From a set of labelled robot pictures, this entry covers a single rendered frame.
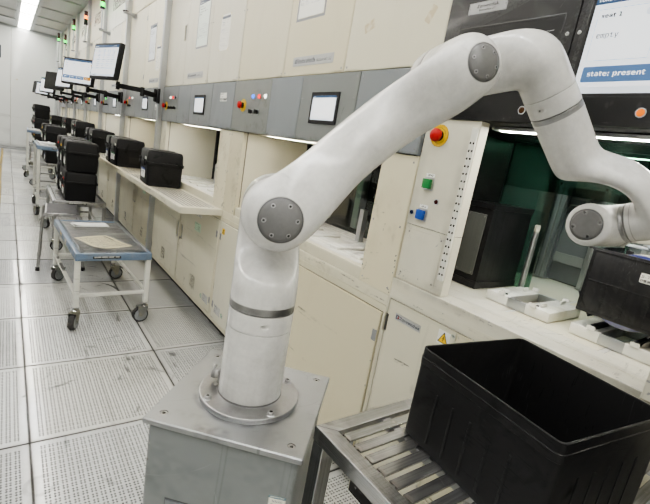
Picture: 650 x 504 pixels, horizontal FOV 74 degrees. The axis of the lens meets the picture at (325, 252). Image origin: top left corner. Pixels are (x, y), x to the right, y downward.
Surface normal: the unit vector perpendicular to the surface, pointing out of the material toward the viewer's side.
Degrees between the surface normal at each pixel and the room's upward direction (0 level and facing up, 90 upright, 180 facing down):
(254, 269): 30
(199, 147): 90
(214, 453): 90
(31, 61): 90
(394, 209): 90
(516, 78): 134
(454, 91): 119
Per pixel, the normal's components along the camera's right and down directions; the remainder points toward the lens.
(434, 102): -0.31, 0.58
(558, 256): -0.80, 0.00
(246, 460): -0.16, 0.19
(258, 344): 0.14, 0.24
